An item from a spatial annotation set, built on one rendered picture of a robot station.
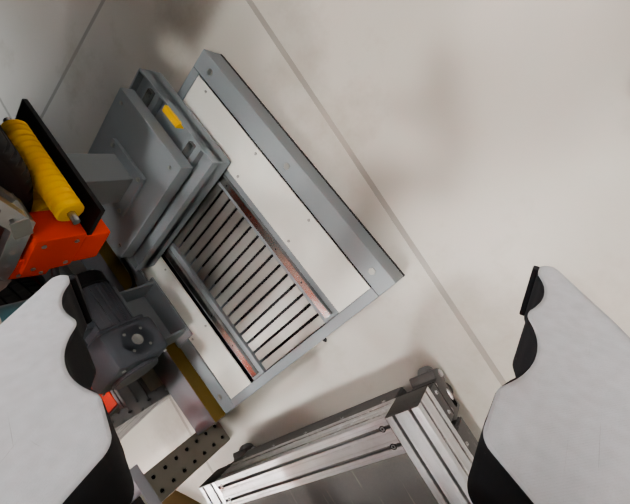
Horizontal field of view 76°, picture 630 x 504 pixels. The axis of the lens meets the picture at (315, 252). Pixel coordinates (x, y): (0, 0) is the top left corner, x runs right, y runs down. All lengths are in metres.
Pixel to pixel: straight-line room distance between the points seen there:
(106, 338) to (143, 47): 0.94
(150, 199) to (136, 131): 0.19
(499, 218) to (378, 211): 0.29
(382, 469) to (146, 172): 0.98
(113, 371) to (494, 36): 1.22
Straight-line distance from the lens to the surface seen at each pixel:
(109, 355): 1.24
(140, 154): 1.25
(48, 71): 2.03
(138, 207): 1.28
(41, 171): 1.02
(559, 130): 1.01
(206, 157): 1.18
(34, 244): 1.00
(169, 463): 1.57
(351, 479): 1.17
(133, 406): 1.55
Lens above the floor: 1.01
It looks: 59 degrees down
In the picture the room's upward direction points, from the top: 113 degrees counter-clockwise
